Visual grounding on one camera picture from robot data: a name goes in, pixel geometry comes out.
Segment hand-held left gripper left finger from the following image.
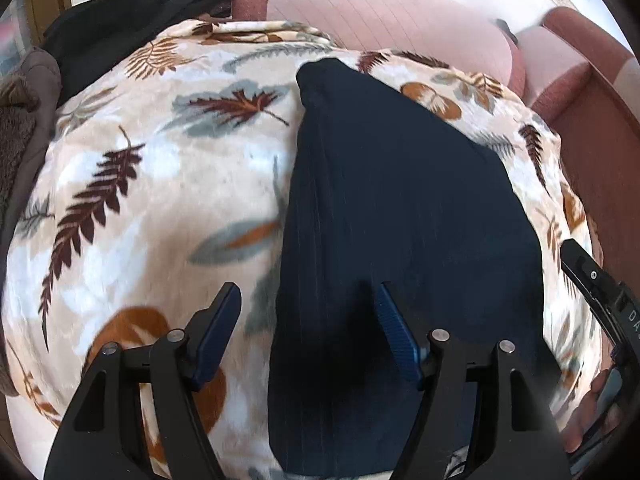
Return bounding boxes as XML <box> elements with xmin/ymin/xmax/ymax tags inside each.
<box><xmin>42</xmin><ymin>282</ymin><xmax>243</xmax><ymax>480</ymax></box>

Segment small pink and red cushion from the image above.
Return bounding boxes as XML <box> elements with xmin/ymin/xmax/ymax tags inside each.
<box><xmin>515</xmin><ymin>25</ymin><xmax>598</xmax><ymax>111</ymax></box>

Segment small black object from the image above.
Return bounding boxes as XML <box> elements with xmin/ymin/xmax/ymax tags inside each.
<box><xmin>495</xmin><ymin>17</ymin><xmax>521</xmax><ymax>45</ymax></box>

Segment leaf-print fleece blanket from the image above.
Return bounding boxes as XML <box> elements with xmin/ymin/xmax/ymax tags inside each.
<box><xmin>0</xmin><ymin>19</ymin><xmax>606</xmax><ymax>480</ymax></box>

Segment pink and red sofa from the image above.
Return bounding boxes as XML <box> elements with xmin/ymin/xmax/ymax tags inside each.
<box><xmin>542</xmin><ymin>7</ymin><xmax>640</xmax><ymax>281</ymax></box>

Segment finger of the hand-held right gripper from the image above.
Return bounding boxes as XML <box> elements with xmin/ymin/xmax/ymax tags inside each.
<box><xmin>559</xmin><ymin>239</ymin><xmax>621</xmax><ymax>321</ymax></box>

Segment large pink striped sofa cushion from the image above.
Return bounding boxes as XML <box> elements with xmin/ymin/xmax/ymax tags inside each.
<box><xmin>232</xmin><ymin>0</ymin><xmax>526</xmax><ymax>96</ymax></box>

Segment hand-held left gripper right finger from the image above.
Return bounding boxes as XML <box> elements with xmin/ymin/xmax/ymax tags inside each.
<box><xmin>375</xmin><ymin>281</ymin><xmax>573</xmax><ymax>480</ymax></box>

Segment navy pinstriped pants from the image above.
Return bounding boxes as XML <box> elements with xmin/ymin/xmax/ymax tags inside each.
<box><xmin>267</xmin><ymin>57</ymin><xmax>561</xmax><ymax>480</ymax></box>

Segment person's right hand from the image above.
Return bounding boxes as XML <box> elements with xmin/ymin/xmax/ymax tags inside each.
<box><xmin>564</xmin><ymin>369</ymin><xmax>626</xmax><ymax>457</ymax></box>

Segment black cloth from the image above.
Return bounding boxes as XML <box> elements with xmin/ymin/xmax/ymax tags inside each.
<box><xmin>42</xmin><ymin>0</ymin><xmax>258</xmax><ymax>108</ymax></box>

